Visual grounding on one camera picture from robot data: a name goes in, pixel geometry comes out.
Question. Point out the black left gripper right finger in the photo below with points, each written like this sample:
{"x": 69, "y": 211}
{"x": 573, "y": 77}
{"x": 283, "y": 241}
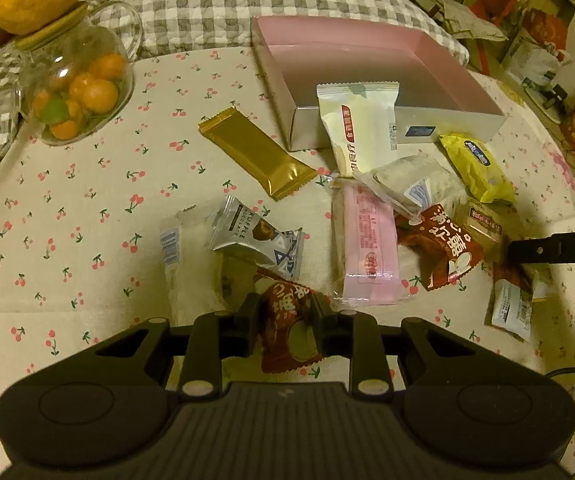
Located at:
{"x": 357, "y": 337}

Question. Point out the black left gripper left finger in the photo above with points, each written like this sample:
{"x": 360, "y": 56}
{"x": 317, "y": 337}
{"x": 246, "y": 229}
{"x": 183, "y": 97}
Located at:
{"x": 212, "y": 338}

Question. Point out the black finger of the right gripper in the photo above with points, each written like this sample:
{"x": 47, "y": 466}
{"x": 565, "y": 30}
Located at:
{"x": 556, "y": 248}

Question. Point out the clear white rice cake packet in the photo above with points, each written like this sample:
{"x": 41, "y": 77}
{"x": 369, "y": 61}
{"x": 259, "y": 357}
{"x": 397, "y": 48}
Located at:
{"x": 193, "y": 270}

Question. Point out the dark red snack packet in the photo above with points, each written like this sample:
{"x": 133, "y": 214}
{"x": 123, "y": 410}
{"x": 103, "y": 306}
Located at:
{"x": 447, "y": 247}
{"x": 286, "y": 334}

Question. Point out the small white labelled packet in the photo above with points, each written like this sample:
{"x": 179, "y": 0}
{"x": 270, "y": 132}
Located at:
{"x": 516, "y": 291}

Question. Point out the pink wafer snack packet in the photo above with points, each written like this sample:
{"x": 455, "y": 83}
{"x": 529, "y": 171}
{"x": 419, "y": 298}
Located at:
{"x": 367, "y": 271}

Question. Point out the small brown biscuit packet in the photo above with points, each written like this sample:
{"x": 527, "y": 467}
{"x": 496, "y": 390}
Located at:
{"x": 482, "y": 223}

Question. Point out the yellow noodle snack packet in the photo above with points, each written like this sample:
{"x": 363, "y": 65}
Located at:
{"x": 477, "y": 168}

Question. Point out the pink cardboard box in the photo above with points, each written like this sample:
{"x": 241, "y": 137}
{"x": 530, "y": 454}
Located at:
{"x": 296, "y": 54}

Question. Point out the cream white snack packet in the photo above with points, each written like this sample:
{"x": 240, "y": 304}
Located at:
{"x": 360, "y": 121}

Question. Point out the silver truffle chocolate packet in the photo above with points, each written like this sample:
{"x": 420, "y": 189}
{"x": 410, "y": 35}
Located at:
{"x": 241, "y": 233}

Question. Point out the gold foil snack bar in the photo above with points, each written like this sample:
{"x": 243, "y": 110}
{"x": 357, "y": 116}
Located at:
{"x": 278, "y": 172}

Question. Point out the white plastic bag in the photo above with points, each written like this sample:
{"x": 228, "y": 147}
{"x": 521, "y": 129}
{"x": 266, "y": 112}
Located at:
{"x": 532, "y": 65}

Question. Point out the glass jar with oranges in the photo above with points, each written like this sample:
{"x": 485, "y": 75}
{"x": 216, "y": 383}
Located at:
{"x": 76, "y": 73}

